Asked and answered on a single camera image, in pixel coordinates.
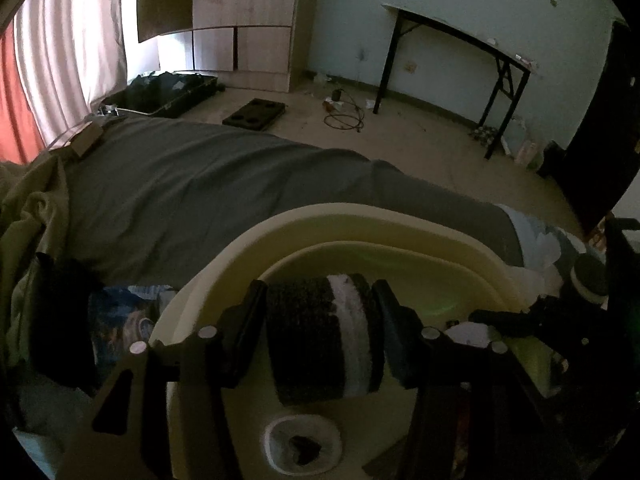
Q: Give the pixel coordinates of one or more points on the black folding table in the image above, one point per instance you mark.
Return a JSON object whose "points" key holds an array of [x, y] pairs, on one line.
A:
{"points": [[388, 60]]}

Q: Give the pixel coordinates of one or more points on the cream plastic basin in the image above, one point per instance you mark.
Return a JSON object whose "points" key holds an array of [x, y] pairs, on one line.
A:
{"points": [[320, 230]]}

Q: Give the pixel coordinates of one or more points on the black and white sock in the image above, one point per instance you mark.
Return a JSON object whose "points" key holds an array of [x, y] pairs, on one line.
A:
{"points": [[310, 340]]}

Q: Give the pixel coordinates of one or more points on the blue white printed blanket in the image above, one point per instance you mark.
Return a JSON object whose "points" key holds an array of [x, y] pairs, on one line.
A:
{"points": [[125, 330]]}

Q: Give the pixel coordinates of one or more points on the open black suitcase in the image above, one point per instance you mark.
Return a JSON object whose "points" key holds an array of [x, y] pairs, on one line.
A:
{"points": [[150, 95]]}

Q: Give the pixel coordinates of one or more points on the wooden wardrobe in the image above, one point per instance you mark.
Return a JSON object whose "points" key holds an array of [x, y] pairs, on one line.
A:
{"points": [[260, 45]]}

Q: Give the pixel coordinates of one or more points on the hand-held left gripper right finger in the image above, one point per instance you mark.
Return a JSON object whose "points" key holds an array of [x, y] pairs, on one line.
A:
{"points": [[397, 345]]}

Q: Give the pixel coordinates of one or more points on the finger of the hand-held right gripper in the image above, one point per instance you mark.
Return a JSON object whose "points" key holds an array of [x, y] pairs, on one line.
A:
{"points": [[505, 317]]}

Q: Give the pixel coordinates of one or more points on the small cardboard box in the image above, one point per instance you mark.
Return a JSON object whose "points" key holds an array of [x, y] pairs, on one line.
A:
{"points": [[86, 139]]}

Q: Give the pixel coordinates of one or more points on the grey bed sheet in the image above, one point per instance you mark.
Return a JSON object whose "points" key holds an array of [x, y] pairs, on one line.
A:
{"points": [[200, 185]]}

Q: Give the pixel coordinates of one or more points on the red curtain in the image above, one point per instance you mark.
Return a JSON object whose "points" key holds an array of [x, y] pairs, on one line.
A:
{"points": [[15, 110]]}

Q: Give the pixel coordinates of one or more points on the cluster of small cans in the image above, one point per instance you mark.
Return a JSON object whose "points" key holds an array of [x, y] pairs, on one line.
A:
{"points": [[484, 135]]}

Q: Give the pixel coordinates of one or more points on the white curtain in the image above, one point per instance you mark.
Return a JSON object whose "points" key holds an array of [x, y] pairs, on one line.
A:
{"points": [[75, 35]]}

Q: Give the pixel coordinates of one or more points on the white sock in basin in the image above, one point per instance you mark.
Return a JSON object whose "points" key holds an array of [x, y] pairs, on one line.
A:
{"points": [[280, 430]]}

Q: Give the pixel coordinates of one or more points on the olive green blanket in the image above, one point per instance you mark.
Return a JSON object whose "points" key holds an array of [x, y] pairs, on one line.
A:
{"points": [[25, 210]]}

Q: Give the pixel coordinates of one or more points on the black cloth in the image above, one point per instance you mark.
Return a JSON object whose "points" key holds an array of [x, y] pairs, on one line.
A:
{"points": [[65, 310]]}

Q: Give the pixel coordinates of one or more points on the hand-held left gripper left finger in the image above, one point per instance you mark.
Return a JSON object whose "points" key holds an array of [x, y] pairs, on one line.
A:
{"points": [[250, 325]]}

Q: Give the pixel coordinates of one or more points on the black foam tray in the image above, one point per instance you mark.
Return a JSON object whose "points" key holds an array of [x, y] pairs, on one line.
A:
{"points": [[255, 115]]}

